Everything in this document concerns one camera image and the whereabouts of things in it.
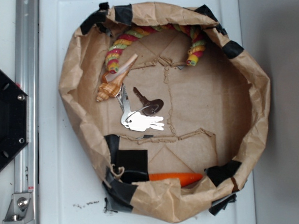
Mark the silver corner bracket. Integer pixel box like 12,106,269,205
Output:
2,192,34,224

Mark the brown paper bag bin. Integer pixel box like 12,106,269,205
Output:
59,2,271,223

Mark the aluminium extrusion rail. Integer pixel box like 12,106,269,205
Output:
14,0,40,224

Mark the multicolored twisted rope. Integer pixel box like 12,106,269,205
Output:
104,21,208,78

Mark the orange brown conch shell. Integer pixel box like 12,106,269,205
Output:
96,54,138,102

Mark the black hexagonal base plate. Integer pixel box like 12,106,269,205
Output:
0,70,28,172

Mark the dark brown key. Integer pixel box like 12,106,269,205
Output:
133,87,164,116

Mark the orange toy carrot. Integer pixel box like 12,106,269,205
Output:
148,172,203,187

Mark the silver key bunch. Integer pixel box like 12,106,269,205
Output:
117,84,164,132

